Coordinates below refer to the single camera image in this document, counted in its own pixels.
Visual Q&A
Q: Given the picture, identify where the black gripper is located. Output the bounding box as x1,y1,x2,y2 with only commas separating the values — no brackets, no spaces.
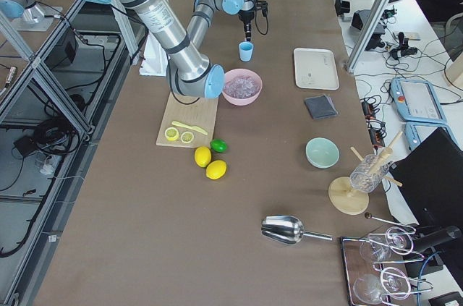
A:
239,0,268,41

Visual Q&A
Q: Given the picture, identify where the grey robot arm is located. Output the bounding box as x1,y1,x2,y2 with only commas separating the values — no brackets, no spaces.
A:
84,0,266,98
1,0,46,25

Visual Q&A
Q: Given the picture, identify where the light blue plastic cup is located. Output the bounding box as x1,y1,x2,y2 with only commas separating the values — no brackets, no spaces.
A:
239,41,254,62

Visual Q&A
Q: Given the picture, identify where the clear ice cubes pile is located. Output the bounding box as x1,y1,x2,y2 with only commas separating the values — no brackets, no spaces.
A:
224,76,259,99

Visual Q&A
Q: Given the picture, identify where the wooden cup stand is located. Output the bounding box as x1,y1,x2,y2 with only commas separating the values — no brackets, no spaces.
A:
328,131,403,215

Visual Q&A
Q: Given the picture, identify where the steel ice scoop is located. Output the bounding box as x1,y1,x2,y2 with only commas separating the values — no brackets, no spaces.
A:
261,215,333,245

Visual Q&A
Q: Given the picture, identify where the pink bowl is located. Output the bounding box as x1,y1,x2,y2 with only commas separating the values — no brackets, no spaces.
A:
222,69,263,106

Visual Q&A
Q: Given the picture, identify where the cream rabbit tray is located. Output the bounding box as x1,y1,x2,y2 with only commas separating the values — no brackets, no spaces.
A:
293,48,339,90

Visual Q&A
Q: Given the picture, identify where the grey folded cloth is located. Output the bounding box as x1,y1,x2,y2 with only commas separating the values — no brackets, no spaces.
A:
304,94,338,119

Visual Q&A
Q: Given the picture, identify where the yellow plastic knife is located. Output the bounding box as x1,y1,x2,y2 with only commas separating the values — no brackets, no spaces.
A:
171,121,208,135

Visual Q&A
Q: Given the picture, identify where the wooden cutting board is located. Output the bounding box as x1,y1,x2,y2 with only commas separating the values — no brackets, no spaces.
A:
156,93,218,148

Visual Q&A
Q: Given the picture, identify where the green lime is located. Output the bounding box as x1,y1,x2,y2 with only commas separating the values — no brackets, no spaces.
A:
210,139,228,153

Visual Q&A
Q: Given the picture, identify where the yellow lemon right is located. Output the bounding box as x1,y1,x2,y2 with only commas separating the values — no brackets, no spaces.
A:
194,145,212,168

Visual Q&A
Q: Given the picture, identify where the yellow lemon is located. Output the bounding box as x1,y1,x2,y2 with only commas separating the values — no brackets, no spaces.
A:
205,160,227,180
194,145,212,168

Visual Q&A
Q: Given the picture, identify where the yellow lemon left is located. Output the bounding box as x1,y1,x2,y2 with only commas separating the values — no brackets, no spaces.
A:
205,160,227,180

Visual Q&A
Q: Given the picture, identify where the light green bowl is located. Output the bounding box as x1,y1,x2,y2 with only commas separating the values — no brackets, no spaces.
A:
305,137,340,169

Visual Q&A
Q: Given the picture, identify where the blue teach pendant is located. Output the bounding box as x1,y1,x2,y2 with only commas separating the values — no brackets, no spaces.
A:
404,122,454,151
390,78,447,124

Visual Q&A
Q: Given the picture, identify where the clear glass on stand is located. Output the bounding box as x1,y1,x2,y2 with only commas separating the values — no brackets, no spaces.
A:
349,154,389,193

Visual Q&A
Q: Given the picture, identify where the black monitor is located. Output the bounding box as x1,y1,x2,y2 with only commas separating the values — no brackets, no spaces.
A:
391,127,462,228

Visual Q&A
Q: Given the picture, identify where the wine glass rack tray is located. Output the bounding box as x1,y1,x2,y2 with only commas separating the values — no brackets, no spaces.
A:
340,224,433,305

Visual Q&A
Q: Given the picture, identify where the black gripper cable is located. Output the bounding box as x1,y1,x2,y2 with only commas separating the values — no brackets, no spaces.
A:
252,1,271,36

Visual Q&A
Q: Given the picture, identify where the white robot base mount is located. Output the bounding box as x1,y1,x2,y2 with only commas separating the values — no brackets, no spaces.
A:
139,31,169,77

